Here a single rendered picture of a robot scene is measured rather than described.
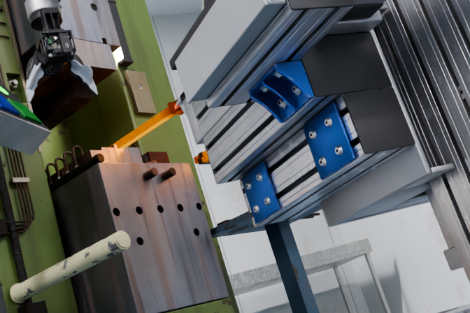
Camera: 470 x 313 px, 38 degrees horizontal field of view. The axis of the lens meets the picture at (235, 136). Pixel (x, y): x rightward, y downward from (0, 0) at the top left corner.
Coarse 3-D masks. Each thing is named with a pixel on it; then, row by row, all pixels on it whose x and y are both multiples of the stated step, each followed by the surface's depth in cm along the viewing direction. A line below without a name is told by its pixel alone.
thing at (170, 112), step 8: (168, 104) 197; (160, 112) 200; (168, 112) 198; (176, 112) 197; (152, 120) 202; (160, 120) 201; (136, 128) 207; (144, 128) 204; (152, 128) 205; (128, 136) 209; (136, 136) 207; (120, 144) 211; (128, 144) 211
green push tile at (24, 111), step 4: (8, 100) 168; (12, 100) 169; (12, 104) 167; (16, 104) 168; (20, 104) 172; (16, 108) 167; (20, 108) 167; (24, 108) 171; (20, 112) 166; (24, 112) 167; (28, 112) 170; (32, 112) 173; (24, 116) 165; (28, 116) 166; (32, 116) 170; (32, 120) 168; (36, 120) 170; (40, 120) 172
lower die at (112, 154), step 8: (88, 152) 203; (96, 152) 204; (104, 152) 207; (112, 152) 209; (120, 152) 212; (128, 152) 214; (136, 152) 217; (80, 160) 205; (104, 160) 205; (112, 160) 208; (120, 160) 210; (128, 160) 213; (136, 160) 215; (64, 168) 210; (72, 168) 208; (56, 176) 213; (48, 184) 215
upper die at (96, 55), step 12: (84, 48) 219; (96, 48) 223; (108, 48) 228; (84, 60) 217; (96, 60) 221; (108, 60) 225; (24, 72) 225; (60, 72) 215; (96, 72) 223; (108, 72) 226; (48, 84) 221; (60, 84) 223; (96, 84) 232; (36, 96) 227; (48, 96) 230
